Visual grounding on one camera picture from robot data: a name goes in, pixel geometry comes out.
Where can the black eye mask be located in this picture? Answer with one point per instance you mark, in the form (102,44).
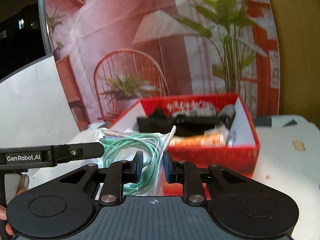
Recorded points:
(186,126)

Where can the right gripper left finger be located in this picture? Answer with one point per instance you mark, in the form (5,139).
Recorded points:
(118,174)

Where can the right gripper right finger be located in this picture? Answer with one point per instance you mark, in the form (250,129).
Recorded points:
(185,173)

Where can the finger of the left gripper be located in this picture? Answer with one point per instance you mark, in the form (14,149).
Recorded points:
(82,151)

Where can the red strawberry cardboard box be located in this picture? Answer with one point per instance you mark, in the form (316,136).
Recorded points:
(241,152)

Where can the printed living room backdrop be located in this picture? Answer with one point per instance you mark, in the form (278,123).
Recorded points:
(111,53)

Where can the grey knitted sock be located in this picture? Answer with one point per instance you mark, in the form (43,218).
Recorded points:
(227,115)

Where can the wooden panel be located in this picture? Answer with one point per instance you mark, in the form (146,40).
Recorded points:
(297,26)

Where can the orange floral oven mitt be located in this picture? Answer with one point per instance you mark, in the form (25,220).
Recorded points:
(213,137)

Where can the person's left hand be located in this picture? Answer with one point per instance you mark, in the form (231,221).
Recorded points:
(11,186)

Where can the clear bag with green cable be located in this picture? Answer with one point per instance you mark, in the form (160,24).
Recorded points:
(124,145)

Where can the cartoon printed table mat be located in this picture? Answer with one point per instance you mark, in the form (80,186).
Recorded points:
(289,161)

